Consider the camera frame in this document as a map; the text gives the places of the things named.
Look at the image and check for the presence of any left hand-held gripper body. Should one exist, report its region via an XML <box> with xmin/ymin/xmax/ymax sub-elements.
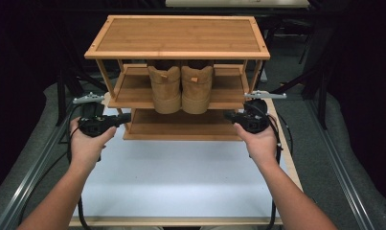
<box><xmin>73</xmin><ymin>92</ymin><xmax>119</xmax><ymax>139</ymax></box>

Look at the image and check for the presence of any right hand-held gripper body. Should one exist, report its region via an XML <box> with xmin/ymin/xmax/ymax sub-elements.
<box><xmin>239</xmin><ymin>90</ymin><xmax>287</xmax><ymax>135</ymax></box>

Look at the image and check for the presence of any tan suede boot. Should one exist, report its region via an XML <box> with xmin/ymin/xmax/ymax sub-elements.
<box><xmin>179</xmin><ymin>59</ymin><xmax>215</xmax><ymax>115</ymax></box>
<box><xmin>146</xmin><ymin>59</ymin><xmax>183</xmax><ymax>115</ymax></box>

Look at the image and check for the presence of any three-tier wooden shoe rack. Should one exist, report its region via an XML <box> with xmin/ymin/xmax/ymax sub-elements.
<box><xmin>83</xmin><ymin>14</ymin><xmax>271</xmax><ymax>142</ymax></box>

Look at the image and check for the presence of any person's left hand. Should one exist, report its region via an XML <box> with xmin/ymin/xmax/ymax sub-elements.
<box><xmin>68</xmin><ymin>117</ymin><xmax>118</xmax><ymax>173</ymax></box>

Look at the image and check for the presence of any person's right hand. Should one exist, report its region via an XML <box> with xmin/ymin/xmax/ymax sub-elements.
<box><xmin>233</xmin><ymin>124</ymin><xmax>278</xmax><ymax>169</ymax></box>

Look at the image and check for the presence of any black metal stand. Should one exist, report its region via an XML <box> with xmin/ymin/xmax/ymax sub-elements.
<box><xmin>269</xmin><ymin>30</ymin><xmax>329</xmax><ymax>130</ymax></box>
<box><xmin>53</xmin><ymin>18</ymin><xmax>109</xmax><ymax>127</ymax></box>

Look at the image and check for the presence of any white table mat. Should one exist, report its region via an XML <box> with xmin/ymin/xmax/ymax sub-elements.
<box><xmin>73</xmin><ymin>106</ymin><xmax>288</xmax><ymax>219</ymax></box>

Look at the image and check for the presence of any pale background table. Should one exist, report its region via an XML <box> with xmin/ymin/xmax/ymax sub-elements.
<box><xmin>165</xmin><ymin>0</ymin><xmax>310</xmax><ymax>9</ymax></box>

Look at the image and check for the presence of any black floor cable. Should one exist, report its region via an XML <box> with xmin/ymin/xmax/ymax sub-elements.
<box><xmin>17</xmin><ymin>149</ymin><xmax>70</xmax><ymax>224</ymax></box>
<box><xmin>276</xmin><ymin>112</ymin><xmax>294</xmax><ymax>157</ymax></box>

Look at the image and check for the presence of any aluminium floor rail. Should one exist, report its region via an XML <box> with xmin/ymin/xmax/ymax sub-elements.
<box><xmin>305</xmin><ymin>97</ymin><xmax>376</xmax><ymax>230</ymax></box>
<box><xmin>0</xmin><ymin>97</ymin><xmax>81</xmax><ymax>230</ymax></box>

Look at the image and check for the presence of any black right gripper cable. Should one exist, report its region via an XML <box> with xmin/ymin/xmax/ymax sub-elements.
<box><xmin>265</xmin><ymin>113</ymin><xmax>284</xmax><ymax>230</ymax></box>

